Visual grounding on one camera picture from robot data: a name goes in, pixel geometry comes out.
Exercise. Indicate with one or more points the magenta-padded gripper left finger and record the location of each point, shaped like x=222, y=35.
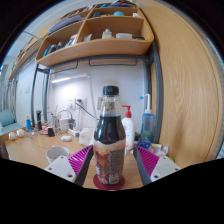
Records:
x=60, y=166

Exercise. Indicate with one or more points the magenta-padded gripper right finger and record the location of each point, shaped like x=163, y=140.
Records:
x=164, y=166

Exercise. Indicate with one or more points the dark drink bottle black cap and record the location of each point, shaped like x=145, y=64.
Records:
x=109, y=150

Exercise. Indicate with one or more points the white speckled mug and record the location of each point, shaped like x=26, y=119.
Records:
x=55, y=155

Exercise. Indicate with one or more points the small white oval object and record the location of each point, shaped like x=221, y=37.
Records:
x=66, y=138

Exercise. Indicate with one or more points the small black cup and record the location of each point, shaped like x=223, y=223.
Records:
x=51, y=132

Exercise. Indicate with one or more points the white crumpled cloth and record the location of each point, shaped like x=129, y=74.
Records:
x=86, y=136

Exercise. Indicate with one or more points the blue squeeze wash bottle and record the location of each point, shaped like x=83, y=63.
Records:
x=147, y=126

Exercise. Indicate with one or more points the flat round red coaster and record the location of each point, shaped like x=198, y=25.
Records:
x=100, y=185

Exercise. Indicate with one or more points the white pump bottle red top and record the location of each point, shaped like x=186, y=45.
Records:
x=129, y=130

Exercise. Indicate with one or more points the small blue bottle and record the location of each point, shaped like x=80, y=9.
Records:
x=28, y=125

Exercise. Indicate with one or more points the teal upholstered seat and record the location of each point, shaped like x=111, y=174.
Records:
x=6, y=121

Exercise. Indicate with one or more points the white light bar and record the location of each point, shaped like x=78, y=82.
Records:
x=66, y=79

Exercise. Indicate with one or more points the wooden shelf unit with items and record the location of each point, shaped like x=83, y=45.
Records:
x=96, y=46

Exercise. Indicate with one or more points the dark metal desk frame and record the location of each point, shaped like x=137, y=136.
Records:
x=156, y=100

